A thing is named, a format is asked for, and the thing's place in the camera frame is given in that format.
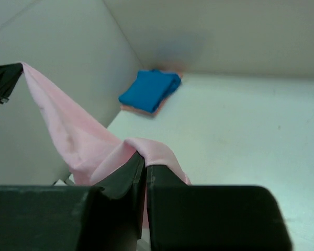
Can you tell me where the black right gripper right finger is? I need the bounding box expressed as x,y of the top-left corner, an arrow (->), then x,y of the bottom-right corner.
147,165 -> 186,186

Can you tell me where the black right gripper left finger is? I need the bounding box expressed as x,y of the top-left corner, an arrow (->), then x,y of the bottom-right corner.
95,152 -> 145,239

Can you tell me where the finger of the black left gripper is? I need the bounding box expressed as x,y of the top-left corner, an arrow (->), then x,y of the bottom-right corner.
0,63 -> 24,105

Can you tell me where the pink t shirt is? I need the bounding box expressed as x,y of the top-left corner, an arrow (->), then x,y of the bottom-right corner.
17,61 -> 192,228

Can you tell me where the folded salmon t shirt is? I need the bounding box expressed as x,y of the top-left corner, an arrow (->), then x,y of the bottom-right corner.
120,62 -> 185,118

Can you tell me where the folded blue t shirt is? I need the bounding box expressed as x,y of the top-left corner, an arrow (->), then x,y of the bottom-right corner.
118,69 -> 182,113

